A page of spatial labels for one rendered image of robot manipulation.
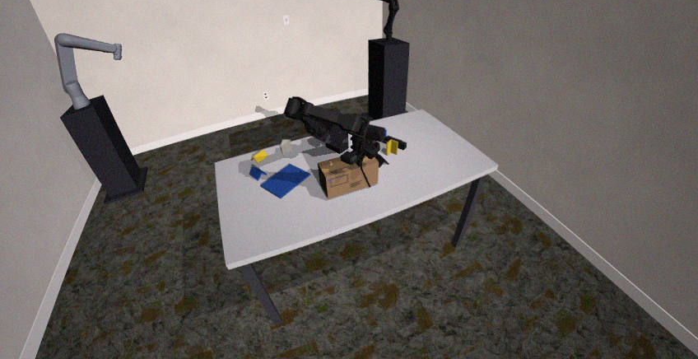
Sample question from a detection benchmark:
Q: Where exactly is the brown cardboard box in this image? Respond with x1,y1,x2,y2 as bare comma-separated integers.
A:
318,156,379,199

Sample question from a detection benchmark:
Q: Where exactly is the yellow l-shaped corner guard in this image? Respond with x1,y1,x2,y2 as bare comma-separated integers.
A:
386,139,398,156

